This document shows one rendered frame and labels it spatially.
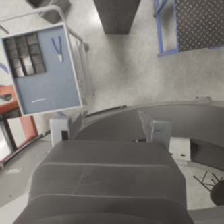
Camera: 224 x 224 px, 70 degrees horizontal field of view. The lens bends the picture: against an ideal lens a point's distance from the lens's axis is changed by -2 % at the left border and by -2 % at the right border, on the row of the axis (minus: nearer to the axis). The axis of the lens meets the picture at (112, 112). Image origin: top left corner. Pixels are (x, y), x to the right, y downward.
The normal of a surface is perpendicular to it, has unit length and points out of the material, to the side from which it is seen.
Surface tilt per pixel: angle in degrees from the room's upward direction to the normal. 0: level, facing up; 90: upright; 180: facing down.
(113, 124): 31
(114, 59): 0
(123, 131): 22
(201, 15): 0
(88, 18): 0
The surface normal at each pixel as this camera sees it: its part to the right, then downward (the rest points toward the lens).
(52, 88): -0.03, 0.26
